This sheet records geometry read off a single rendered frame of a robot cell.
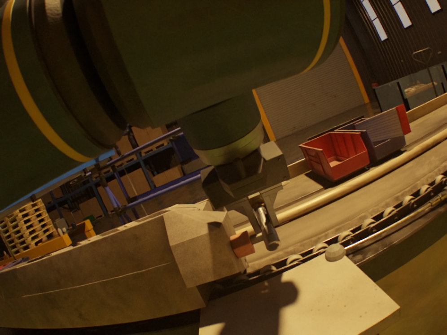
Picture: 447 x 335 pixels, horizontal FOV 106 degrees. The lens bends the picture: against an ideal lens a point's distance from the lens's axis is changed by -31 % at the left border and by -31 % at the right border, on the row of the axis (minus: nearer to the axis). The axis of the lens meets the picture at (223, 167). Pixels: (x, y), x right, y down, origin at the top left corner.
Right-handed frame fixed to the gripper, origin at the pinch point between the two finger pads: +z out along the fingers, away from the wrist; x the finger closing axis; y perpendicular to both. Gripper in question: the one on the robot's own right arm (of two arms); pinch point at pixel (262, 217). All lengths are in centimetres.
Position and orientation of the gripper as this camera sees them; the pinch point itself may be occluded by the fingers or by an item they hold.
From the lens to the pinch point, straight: 45.2
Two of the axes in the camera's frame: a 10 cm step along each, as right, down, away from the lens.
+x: -9.2, 3.9, 0.9
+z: 3.7, 7.6, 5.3
